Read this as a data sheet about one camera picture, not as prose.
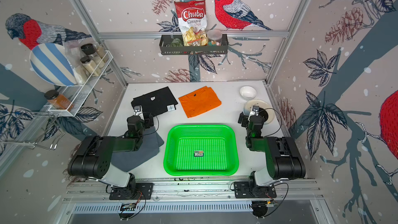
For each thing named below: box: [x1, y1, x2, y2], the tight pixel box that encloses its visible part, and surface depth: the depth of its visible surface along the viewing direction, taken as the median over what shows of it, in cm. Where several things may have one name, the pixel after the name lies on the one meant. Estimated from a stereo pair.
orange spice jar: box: [44, 89, 75, 112], surface depth 64 cm
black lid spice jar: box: [80, 43, 96, 56], surface depth 80 cm
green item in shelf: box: [169, 38, 183, 47], surface depth 92 cm
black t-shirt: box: [130, 86, 179, 117], surface depth 113 cm
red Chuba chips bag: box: [174, 0, 209, 47], surface depth 84 cm
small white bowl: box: [239, 85, 258, 100], surface depth 112 cm
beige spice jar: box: [80, 56, 102, 77], surface depth 78 cm
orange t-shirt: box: [178, 85, 222, 119], surface depth 112 cm
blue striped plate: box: [29, 43, 78, 87], surface depth 68 cm
